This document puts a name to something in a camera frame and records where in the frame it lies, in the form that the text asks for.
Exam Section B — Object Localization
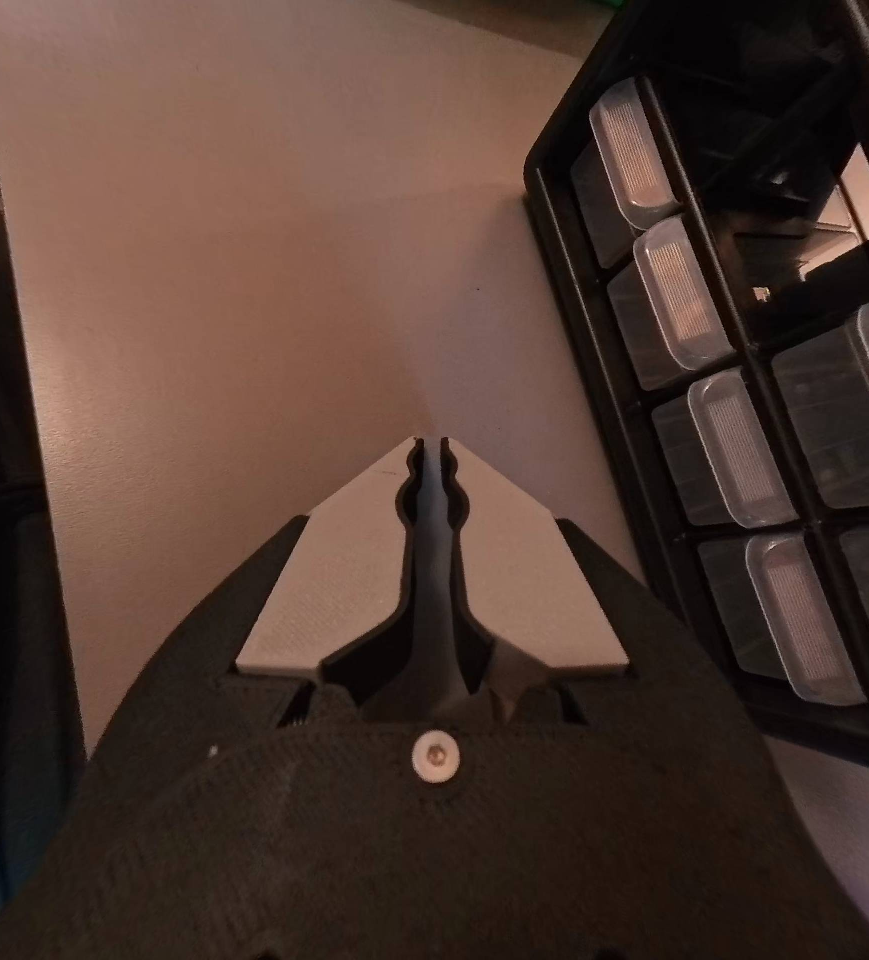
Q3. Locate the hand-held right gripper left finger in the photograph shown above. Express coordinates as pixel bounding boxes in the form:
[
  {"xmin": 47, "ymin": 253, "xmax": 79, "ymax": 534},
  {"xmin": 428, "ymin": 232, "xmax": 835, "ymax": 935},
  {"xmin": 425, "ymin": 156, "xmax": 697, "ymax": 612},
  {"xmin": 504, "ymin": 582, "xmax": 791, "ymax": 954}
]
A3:
[{"xmin": 236, "ymin": 436, "xmax": 427, "ymax": 708}]

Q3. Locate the black drawer cabinet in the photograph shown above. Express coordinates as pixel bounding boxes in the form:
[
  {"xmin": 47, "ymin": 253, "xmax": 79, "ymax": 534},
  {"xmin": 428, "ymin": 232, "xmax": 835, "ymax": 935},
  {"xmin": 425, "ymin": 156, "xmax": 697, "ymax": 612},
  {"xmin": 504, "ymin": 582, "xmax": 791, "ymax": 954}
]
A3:
[{"xmin": 523, "ymin": 0, "xmax": 869, "ymax": 775}]

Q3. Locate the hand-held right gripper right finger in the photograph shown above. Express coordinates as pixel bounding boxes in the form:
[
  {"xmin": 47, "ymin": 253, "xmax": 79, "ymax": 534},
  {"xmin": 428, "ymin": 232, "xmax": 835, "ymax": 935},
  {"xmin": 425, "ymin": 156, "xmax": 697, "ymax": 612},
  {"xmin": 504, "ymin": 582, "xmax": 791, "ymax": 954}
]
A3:
[{"xmin": 439, "ymin": 436, "xmax": 632, "ymax": 726}]

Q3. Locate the small clear plastic drawer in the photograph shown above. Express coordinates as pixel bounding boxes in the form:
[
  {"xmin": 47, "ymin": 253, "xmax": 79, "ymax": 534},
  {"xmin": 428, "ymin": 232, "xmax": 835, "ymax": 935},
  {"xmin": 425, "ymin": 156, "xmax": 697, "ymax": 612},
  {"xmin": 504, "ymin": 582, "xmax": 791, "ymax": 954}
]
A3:
[
  {"xmin": 697, "ymin": 531, "xmax": 869, "ymax": 708},
  {"xmin": 607, "ymin": 214, "xmax": 737, "ymax": 393},
  {"xmin": 569, "ymin": 76, "xmax": 685, "ymax": 269},
  {"xmin": 650, "ymin": 366, "xmax": 801, "ymax": 528}
]

